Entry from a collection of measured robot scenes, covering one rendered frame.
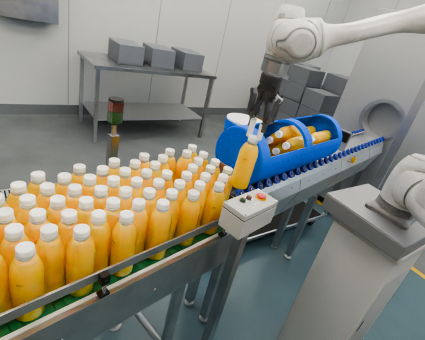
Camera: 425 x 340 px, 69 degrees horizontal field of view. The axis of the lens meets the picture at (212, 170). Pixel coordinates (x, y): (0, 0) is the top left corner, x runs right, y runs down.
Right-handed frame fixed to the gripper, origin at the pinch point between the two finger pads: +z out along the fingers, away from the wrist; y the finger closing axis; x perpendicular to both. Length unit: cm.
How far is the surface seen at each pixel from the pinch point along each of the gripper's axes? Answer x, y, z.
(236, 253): 10.4, -14.3, 43.7
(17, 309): 81, -5, 34
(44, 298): 75, -5, 34
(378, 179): -158, -16, 51
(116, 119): 28, 49, 13
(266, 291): -72, -2, 131
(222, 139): -16.1, 26.8, 18.2
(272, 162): -25.1, 2.4, 19.9
